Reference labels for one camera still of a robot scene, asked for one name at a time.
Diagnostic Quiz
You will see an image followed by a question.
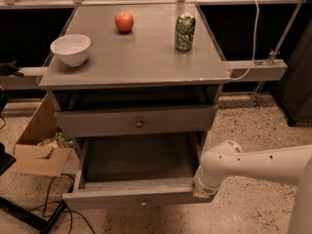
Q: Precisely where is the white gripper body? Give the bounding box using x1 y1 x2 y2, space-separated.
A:
193 140 243 196

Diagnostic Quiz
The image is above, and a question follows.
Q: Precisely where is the white cable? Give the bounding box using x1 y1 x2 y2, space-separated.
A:
229 0 260 82

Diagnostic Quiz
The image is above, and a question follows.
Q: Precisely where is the green item in box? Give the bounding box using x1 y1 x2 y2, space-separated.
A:
54 132 74 147

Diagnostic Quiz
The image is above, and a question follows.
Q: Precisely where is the grey drawer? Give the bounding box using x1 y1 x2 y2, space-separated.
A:
63 133 213 210
55 105 217 137

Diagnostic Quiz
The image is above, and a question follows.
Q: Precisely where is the cardboard box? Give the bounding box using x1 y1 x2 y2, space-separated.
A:
14 96 79 176

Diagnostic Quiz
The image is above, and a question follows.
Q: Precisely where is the black object on ledge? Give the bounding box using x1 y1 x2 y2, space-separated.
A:
0 60 23 77

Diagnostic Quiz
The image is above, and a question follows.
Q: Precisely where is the black floor cable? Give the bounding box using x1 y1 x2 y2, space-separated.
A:
28 173 97 234

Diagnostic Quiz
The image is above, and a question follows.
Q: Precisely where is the grey drawer cabinet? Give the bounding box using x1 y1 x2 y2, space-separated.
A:
38 2 231 141

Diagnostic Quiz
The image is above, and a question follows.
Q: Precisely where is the black stand base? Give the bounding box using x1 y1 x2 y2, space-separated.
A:
0 197 66 234

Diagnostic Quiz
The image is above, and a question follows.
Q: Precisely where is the metal diagonal rod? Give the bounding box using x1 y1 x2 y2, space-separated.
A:
251 0 306 108

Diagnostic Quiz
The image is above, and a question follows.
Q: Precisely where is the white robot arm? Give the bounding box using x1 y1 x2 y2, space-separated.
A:
194 140 312 234

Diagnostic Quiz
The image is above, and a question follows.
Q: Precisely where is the grey top drawer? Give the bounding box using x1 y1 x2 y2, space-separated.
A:
55 105 217 137

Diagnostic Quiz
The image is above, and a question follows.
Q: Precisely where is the white bowl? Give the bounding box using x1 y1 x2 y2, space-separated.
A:
50 34 92 66

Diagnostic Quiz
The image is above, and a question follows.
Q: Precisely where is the red apple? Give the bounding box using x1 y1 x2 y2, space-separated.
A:
114 12 135 32

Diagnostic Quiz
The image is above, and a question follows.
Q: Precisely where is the green soda can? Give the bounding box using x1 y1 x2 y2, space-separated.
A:
175 13 196 52

